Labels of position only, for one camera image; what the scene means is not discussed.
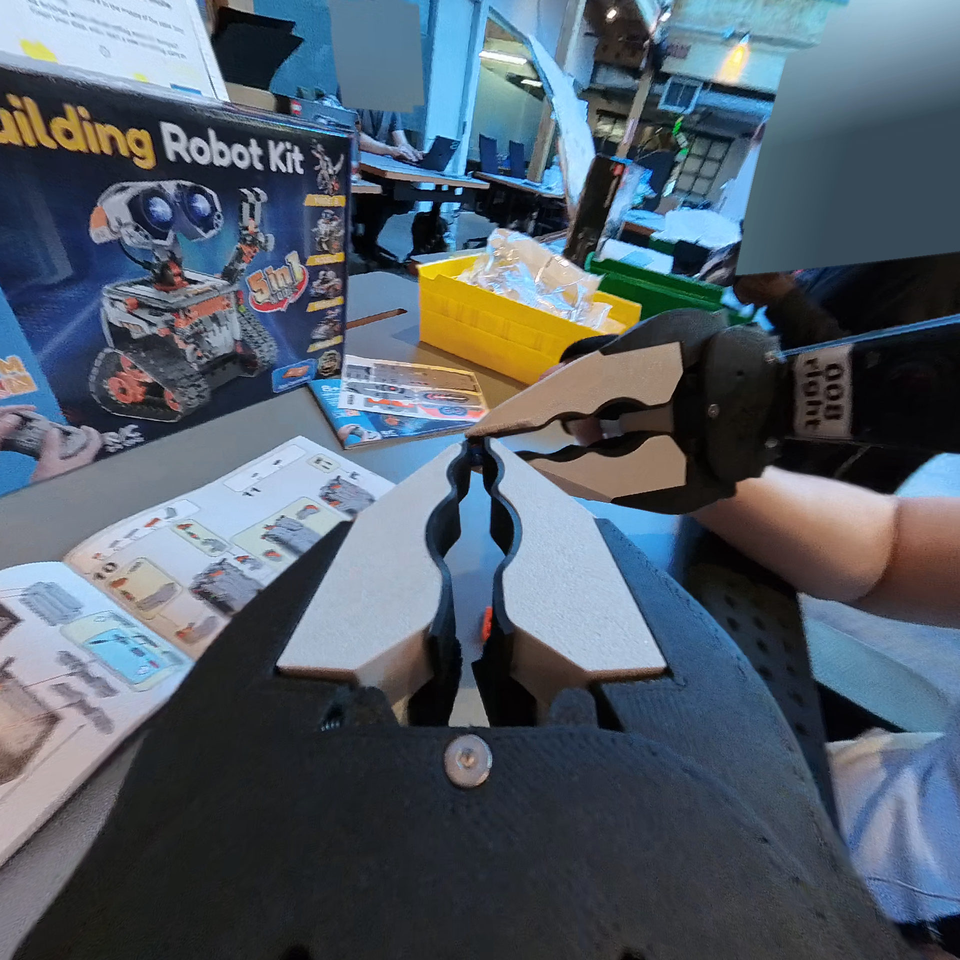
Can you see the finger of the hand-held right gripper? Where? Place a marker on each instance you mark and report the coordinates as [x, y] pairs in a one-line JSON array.
[[637, 469], [615, 379]]

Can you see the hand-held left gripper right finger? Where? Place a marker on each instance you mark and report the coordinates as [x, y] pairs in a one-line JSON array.
[[577, 592]]

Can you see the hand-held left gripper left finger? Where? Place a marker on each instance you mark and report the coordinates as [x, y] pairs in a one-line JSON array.
[[367, 592]]

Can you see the orange thin beam piece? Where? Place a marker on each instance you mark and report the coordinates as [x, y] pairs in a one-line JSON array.
[[486, 621]]

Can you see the person's right forearm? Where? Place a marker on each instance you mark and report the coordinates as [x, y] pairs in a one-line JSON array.
[[825, 540]]

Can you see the green plastic bin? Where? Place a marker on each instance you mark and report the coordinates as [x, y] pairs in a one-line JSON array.
[[652, 289]]

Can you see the clear plastic bags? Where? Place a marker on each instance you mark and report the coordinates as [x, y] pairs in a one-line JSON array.
[[540, 277]]

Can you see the yellow plastic bin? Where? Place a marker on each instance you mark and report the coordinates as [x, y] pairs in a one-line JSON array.
[[480, 330]]

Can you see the blue booklet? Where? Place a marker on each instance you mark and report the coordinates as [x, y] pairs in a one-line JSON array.
[[360, 431]]

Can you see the tall dark box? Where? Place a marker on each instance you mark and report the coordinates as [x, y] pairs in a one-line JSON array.
[[592, 210]]

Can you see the black perforated chair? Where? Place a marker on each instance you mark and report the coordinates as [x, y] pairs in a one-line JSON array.
[[757, 637]]

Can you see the sticker sheet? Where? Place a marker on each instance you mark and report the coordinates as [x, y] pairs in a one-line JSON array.
[[405, 382]]

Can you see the brown wooden stick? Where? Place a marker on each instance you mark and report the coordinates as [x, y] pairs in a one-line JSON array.
[[375, 319]]

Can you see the open instruction manual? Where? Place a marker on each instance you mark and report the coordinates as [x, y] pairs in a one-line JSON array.
[[112, 600]]

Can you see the white leaning board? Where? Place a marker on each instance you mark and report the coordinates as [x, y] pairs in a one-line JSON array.
[[566, 120]]

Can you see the background table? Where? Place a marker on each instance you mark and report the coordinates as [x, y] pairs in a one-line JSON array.
[[420, 176]]

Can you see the laptop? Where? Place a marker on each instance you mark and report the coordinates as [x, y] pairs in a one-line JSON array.
[[441, 154]]

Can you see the person's white shirt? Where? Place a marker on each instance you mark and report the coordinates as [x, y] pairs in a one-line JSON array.
[[885, 810]]

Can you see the robot kit box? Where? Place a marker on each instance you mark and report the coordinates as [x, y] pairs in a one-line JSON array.
[[187, 225]]

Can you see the white printed paper sheet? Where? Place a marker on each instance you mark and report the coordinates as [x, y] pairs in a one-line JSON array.
[[90, 37]]

